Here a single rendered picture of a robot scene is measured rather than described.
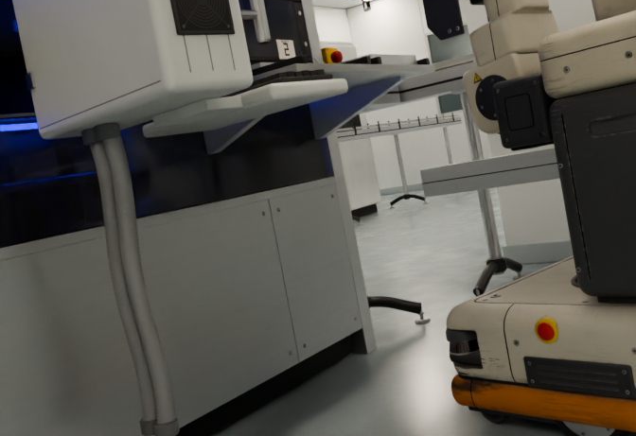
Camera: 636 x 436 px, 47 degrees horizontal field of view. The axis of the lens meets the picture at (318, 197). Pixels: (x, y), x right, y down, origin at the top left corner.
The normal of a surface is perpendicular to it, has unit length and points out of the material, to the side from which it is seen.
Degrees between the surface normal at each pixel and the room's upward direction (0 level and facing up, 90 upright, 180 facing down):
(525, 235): 90
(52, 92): 90
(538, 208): 90
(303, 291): 90
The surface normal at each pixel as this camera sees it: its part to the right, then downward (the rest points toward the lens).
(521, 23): 0.62, -0.22
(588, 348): -0.74, 0.17
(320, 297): 0.80, -0.12
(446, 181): -0.57, 0.14
